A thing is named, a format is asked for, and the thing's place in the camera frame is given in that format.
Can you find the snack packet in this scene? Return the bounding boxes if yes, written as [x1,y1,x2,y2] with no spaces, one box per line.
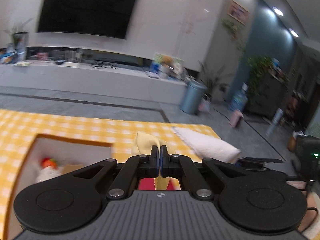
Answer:
[0,50,13,64]

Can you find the long-leaved potted plant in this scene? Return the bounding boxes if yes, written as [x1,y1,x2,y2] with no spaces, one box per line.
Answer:
[197,61,233,100]

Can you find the green picture card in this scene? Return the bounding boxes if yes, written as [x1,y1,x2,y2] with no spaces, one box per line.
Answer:
[151,52,184,79]

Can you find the black cables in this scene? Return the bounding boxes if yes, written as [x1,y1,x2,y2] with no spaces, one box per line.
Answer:
[91,60,118,70]

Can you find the white towel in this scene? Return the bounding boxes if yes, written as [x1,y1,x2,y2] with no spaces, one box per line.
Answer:
[172,127,241,164]

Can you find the pink space heater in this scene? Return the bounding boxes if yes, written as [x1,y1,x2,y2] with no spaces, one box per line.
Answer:
[229,111,244,128]

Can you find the crochet fruit toy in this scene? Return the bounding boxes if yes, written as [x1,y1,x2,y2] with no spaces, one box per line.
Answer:
[40,157,59,168]

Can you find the white round ornament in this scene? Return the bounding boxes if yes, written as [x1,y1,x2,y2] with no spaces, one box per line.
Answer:
[172,61,184,77]

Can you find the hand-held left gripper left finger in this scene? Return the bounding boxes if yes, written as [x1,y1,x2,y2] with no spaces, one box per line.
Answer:
[67,145,160,199]

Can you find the dark cabinet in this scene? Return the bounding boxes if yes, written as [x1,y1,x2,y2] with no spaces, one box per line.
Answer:
[246,72,288,119]

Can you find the yellow checked tablecloth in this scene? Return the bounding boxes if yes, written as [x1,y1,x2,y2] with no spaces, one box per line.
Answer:
[0,109,222,220]

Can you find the marble television console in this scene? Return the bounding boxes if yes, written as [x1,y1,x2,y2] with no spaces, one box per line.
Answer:
[0,46,190,105]

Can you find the grey-blue trash can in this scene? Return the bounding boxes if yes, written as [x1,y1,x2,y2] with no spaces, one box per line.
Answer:
[179,80,207,114]

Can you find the blue water jug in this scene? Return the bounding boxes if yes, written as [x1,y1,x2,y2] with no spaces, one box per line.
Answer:
[228,84,249,113]

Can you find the hanging vine plant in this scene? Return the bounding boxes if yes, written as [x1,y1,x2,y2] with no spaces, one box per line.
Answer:
[221,17,247,53]

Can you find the black wall television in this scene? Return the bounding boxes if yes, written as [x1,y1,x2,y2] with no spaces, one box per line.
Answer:
[37,0,140,40]

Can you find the cardboard box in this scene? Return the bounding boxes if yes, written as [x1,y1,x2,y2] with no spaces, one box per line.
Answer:
[4,134,114,240]

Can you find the white spray bottle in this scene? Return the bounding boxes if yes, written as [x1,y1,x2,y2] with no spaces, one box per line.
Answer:
[267,107,284,135]

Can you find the white router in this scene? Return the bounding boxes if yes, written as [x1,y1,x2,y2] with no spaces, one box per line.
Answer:
[64,51,82,67]

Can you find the pink woven basket bag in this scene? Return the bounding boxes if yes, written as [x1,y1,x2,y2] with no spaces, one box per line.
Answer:
[199,94,212,113]

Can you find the teddy bear bouquet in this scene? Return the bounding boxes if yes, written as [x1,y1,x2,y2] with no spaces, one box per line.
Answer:
[161,56,173,79]

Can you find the plant in glass vase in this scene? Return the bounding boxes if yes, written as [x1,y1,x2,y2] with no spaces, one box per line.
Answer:
[4,17,34,63]

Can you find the bushy green plant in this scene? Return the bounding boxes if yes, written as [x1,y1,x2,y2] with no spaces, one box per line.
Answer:
[244,55,274,105]

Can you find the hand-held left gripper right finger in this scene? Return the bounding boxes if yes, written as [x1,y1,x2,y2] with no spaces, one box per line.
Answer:
[160,145,252,198]

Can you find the yellow cloth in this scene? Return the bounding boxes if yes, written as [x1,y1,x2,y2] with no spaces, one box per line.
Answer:
[131,131,170,190]

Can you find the red box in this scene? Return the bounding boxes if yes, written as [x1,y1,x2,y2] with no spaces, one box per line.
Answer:
[138,177,182,191]

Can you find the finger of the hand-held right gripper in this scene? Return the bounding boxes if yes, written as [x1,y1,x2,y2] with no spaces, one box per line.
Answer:
[235,156,284,173]

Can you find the person's right forearm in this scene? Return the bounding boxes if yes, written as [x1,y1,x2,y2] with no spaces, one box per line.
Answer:
[285,180,320,239]

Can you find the framed wall picture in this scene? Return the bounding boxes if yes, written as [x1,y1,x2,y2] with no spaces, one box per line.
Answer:
[227,0,250,25]

